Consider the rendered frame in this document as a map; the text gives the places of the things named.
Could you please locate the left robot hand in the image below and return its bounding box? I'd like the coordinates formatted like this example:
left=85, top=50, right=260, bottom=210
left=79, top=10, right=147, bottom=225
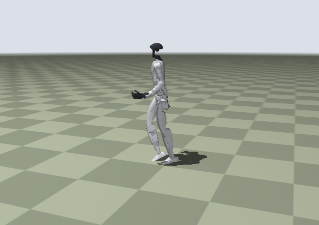
left=132, top=90, right=149, bottom=99

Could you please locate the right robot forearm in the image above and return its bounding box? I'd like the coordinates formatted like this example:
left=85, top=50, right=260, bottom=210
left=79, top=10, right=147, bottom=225
left=162, top=83, right=168, bottom=97

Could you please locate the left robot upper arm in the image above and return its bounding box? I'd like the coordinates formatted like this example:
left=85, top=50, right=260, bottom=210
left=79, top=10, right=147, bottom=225
left=153, top=62, right=165, bottom=85

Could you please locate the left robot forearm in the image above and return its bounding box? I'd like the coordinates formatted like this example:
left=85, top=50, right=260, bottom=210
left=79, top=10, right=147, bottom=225
left=145, top=81, right=164, bottom=99

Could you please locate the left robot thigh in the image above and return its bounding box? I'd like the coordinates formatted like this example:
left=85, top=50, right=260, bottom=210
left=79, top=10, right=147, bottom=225
left=156, top=99, right=170, bottom=135

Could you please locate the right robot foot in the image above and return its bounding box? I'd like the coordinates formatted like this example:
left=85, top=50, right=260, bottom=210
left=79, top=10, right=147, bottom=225
left=152, top=151, right=166, bottom=161

